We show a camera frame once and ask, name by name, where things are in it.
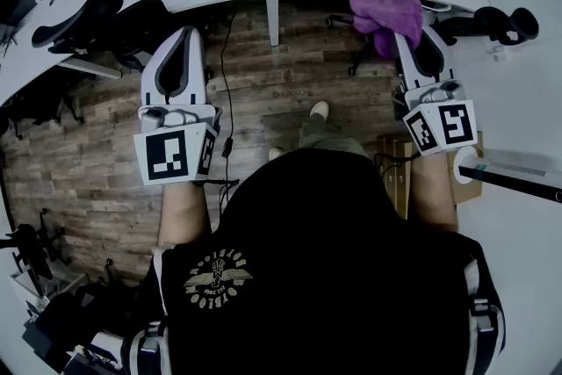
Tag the beige shoe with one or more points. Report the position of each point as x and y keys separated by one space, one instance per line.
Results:
x=319 y=109
x=275 y=153

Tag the olive trousers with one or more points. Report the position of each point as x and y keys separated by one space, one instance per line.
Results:
x=327 y=140

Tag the black equipment stand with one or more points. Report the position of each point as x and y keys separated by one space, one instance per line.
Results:
x=30 y=246

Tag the person's right forearm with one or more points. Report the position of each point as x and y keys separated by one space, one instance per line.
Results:
x=432 y=193

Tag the white desk leg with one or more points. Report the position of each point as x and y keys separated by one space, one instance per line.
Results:
x=273 y=19

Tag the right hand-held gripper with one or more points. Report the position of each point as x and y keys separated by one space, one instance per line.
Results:
x=456 y=125

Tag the purple cloth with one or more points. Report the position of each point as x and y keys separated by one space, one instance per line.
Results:
x=391 y=11

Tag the white flat device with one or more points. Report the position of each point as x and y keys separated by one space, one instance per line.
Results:
x=513 y=171

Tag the person's left forearm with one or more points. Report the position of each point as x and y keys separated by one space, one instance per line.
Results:
x=184 y=211

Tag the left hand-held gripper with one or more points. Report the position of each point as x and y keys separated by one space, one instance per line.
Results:
x=167 y=153

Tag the black office chair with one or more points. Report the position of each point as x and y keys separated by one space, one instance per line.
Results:
x=505 y=24
x=88 y=6

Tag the black printed shirt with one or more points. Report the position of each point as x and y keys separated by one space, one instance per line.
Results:
x=316 y=241

